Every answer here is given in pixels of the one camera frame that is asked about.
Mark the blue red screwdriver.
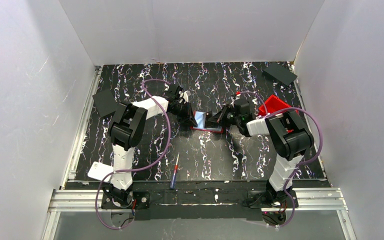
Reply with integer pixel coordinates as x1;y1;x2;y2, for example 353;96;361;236
169;153;180;190

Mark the black block far right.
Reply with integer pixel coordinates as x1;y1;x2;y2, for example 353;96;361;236
262;62;298;86

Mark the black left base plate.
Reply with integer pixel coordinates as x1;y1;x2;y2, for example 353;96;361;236
98;191;151;210

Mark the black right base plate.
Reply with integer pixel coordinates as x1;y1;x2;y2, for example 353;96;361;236
242;190;299;211

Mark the aluminium front rail frame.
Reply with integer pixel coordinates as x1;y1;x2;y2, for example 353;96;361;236
42;180;357;240

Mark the white card near left base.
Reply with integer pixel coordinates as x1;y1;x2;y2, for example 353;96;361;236
87;161;114;183

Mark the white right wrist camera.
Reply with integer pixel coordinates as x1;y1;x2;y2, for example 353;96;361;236
230;92;242;108

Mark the black block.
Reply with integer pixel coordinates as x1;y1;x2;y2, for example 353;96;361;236
262;62;298;86
92;89;118;118

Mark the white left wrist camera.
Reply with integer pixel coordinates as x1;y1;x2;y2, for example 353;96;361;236
181;90;191;103

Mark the black block far left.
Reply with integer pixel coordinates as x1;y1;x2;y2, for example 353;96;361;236
92;89;118;118

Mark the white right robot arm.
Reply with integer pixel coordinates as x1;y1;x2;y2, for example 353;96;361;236
205;97;314;195

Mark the aluminium left side rail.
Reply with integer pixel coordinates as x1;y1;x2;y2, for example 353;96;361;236
59;65;102;190

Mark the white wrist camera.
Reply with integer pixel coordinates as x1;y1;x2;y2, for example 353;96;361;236
230;92;242;108
181;90;191;103

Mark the red leather card holder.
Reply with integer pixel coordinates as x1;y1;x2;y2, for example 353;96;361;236
190;111;224;134

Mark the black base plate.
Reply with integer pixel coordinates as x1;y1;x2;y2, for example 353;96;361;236
242;190;299;211
98;191;151;210

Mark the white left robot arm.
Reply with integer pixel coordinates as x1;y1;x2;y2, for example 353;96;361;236
108;83;198;193

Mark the red plastic bin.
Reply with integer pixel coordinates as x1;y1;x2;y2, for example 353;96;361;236
258;94;292;117

